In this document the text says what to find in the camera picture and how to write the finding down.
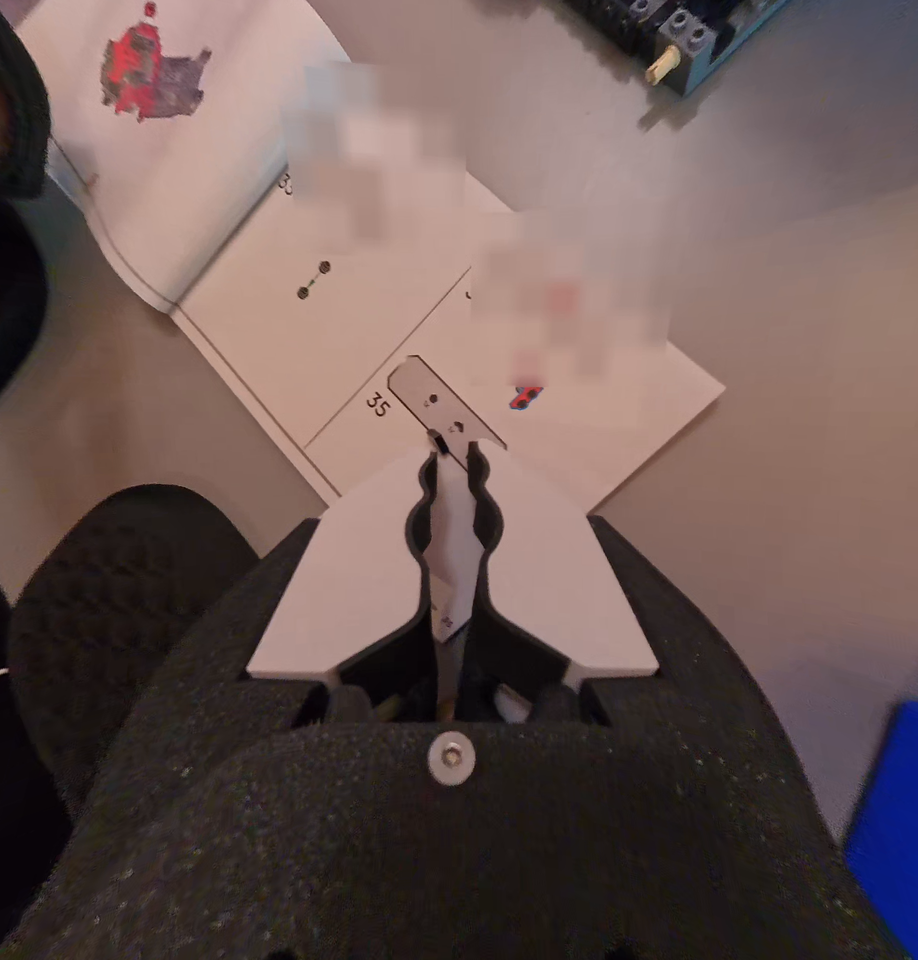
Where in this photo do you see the black rounded object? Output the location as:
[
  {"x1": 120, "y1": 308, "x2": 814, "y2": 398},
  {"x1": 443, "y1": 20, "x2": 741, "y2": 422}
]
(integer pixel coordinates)
[{"x1": 0, "y1": 191, "x2": 51, "y2": 421}]

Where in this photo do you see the lego instruction booklet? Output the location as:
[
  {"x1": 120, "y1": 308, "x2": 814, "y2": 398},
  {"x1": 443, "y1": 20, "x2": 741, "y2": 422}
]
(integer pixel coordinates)
[{"x1": 12, "y1": 0, "x2": 727, "y2": 645}]

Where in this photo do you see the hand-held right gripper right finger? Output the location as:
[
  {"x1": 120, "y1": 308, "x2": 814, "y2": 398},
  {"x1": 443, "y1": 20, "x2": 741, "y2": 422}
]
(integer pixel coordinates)
[{"x1": 459, "y1": 441, "x2": 661, "y2": 725}]

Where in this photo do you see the partly built lego model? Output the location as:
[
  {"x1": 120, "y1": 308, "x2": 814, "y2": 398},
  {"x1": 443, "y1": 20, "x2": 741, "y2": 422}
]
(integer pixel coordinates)
[{"x1": 560, "y1": 0, "x2": 796, "y2": 97}]

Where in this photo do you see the blue plastic container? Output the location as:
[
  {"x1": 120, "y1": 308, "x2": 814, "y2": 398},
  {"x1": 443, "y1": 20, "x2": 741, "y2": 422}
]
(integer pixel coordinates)
[{"x1": 843, "y1": 699, "x2": 918, "y2": 960}]

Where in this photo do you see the person's left forearm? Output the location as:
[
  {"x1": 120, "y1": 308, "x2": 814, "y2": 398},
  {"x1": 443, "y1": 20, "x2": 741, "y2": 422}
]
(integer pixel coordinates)
[{"x1": 0, "y1": 0, "x2": 52, "y2": 202}]

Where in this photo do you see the black mesh chair cushion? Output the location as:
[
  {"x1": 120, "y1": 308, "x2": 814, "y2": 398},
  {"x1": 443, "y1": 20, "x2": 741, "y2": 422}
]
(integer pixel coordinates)
[{"x1": 9, "y1": 483, "x2": 263, "y2": 811}]

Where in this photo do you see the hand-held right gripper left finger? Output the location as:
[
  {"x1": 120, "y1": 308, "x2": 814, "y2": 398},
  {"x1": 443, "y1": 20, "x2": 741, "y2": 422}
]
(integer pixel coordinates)
[{"x1": 246, "y1": 450, "x2": 440, "y2": 725}]

